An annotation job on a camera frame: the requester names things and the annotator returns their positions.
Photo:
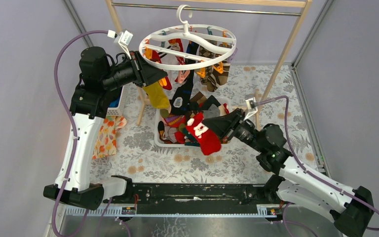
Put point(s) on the orange floral cloth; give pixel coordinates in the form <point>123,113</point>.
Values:
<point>106,140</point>

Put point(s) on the yellow mustard sock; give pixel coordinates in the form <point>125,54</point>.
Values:
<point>156,95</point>

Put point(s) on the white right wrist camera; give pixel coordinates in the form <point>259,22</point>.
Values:
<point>251,106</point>

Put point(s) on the white round sock hanger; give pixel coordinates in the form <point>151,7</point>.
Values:
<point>188,46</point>

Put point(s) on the red santa sock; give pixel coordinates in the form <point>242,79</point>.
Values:
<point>207,139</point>

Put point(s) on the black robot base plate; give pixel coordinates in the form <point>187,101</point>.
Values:
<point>145,193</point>

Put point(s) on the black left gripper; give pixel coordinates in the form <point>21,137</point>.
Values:
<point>139,71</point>

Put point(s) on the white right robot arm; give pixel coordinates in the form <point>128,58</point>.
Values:
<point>347,208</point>

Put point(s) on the floral patterned table mat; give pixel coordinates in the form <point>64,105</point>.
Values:
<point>140,158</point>

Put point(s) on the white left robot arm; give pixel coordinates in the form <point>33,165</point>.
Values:
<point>101,82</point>

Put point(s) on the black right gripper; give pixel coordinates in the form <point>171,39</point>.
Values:
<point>226,125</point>

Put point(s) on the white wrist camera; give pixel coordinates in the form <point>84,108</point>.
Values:
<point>251,106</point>
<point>122,39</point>

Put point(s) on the white perforated basket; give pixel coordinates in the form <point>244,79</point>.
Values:
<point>117,106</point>

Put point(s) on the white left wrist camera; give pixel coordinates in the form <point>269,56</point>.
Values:
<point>122,39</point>

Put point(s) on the metal hanging rod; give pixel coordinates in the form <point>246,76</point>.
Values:
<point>203,9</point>

